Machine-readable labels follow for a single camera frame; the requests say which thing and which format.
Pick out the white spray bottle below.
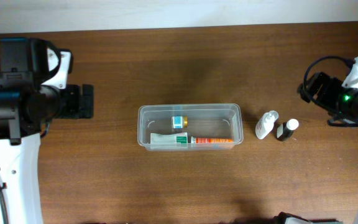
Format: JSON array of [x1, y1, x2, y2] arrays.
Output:
[[255, 110, 279, 139]]

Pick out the orange tablet tube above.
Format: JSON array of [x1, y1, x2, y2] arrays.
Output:
[[190, 136, 234, 144]]

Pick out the right black cable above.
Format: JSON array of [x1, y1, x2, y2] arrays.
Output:
[[301, 55, 358, 138]]

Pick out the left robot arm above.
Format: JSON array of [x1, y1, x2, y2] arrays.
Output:
[[0, 37, 94, 223]]

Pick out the clear plastic container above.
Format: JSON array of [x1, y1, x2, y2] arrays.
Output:
[[137, 103, 244, 151]]

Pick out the white green medicine box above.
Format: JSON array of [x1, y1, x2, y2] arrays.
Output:
[[150, 133, 188, 145]]

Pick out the dark bottle white cap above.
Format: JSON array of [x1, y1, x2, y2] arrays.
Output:
[[276, 119, 299, 141]]

